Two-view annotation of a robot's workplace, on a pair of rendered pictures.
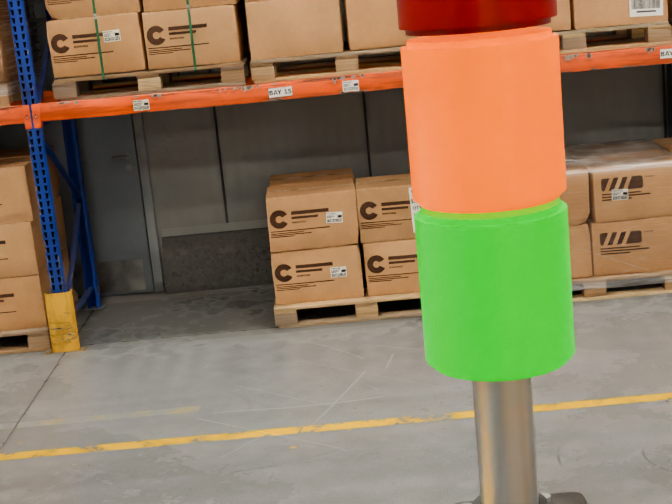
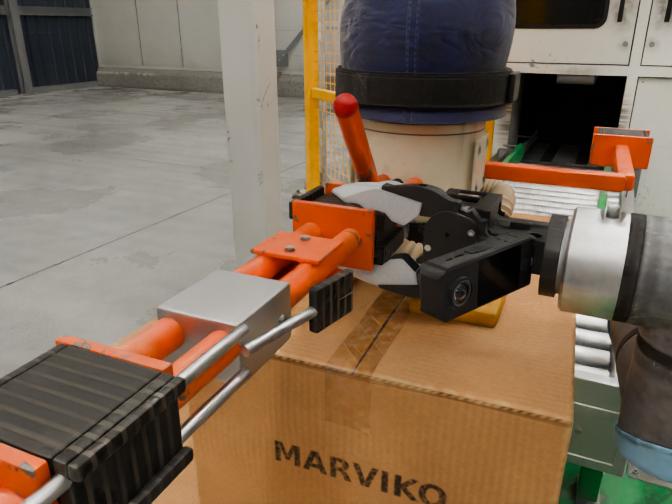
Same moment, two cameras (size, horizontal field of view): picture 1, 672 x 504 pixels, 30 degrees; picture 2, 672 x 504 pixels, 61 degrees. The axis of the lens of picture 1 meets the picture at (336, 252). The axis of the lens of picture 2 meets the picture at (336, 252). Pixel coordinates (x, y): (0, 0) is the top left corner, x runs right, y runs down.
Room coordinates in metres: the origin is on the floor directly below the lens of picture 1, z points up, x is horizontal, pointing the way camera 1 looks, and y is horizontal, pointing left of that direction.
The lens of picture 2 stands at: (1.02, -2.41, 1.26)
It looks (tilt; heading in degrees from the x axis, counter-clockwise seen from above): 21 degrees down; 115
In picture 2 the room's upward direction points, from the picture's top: straight up
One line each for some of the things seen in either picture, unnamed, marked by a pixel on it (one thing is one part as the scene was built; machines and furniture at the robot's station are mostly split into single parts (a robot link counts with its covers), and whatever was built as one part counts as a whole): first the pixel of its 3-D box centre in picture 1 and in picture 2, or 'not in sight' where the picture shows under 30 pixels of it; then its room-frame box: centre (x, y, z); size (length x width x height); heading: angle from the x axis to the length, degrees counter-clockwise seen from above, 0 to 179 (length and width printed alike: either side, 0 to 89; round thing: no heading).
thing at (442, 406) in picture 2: not in sight; (418, 382); (0.82, -1.68, 0.75); 0.60 x 0.40 x 0.40; 93
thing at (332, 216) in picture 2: not in sight; (348, 223); (0.80, -1.91, 1.08); 0.10 x 0.08 x 0.06; 2
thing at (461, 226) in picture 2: not in sight; (491, 243); (0.94, -1.91, 1.08); 0.12 x 0.09 x 0.08; 0
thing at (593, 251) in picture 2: not in sight; (589, 258); (1.02, -1.92, 1.08); 0.09 x 0.05 x 0.10; 90
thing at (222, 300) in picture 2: not in sight; (228, 323); (0.80, -2.13, 1.07); 0.07 x 0.07 x 0.04; 2
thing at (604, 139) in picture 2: not in sight; (619, 147); (1.04, -1.36, 1.08); 0.09 x 0.08 x 0.05; 2
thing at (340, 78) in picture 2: not in sight; (424, 83); (0.80, -1.66, 1.19); 0.23 x 0.23 x 0.04
